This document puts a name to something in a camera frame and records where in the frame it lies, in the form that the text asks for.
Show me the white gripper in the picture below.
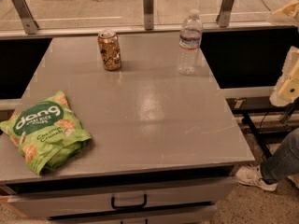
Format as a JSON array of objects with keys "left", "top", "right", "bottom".
[{"left": 269, "top": 0, "right": 299, "bottom": 106}]

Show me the right metal glass bracket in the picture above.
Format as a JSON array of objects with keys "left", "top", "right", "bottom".
[{"left": 216, "top": 0, "right": 235, "bottom": 27}]

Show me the green rice chips bag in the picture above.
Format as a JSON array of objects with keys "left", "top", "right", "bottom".
[{"left": 0, "top": 91, "right": 92, "bottom": 175}]

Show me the grey lower drawer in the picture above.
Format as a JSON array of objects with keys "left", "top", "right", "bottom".
[{"left": 49, "top": 205, "right": 217, "bottom": 224}]

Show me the clear plastic water bottle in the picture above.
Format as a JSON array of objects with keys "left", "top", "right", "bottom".
[{"left": 177, "top": 9, "right": 203, "bottom": 76}]

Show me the grey drawer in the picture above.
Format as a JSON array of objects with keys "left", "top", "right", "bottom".
[
  {"left": 49, "top": 205, "right": 217, "bottom": 224},
  {"left": 8, "top": 176, "right": 236, "bottom": 217}
]

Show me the middle metal glass bracket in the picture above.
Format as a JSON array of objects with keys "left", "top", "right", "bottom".
[{"left": 143, "top": 0, "right": 154, "bottom": 30}]

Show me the orange soda can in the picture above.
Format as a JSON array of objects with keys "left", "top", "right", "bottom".
[{"left": 98, "top": 30, "right": 121, "bottom": 71}]

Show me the left metal glass bracket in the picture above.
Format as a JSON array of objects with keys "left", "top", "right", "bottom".
[{"left": 11, "top": 0, "right": 39, "bottom": 35}]

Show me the black metal stand leg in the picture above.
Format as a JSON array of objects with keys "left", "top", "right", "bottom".
[{"left": 242, "top": 112, "right": 272, "bottom": 158}]

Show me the blue jeans leg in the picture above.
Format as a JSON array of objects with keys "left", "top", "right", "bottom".
[{"left": 260, "top": 129, "right": 299, "bottom": 184}]

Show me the grey upper drawer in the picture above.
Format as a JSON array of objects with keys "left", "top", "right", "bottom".
[{"left": 8, "top": 176, "right": 236, "bottom": 217}]

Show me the metal glass bracket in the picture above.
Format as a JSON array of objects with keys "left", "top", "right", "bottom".
[
  {"left": 216, "top": 0, "right": 235, "bottom": 27},
  {"left": 143, "top": 0, "right": 154, "bottom": 30},
  {"left": 11, "top": 0, "right": 39, "bottom": 35}
]

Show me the black drawer handle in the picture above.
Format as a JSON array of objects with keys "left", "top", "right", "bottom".
[{"left": 110, "top": 194, "right": 148, "bottom": 210}]

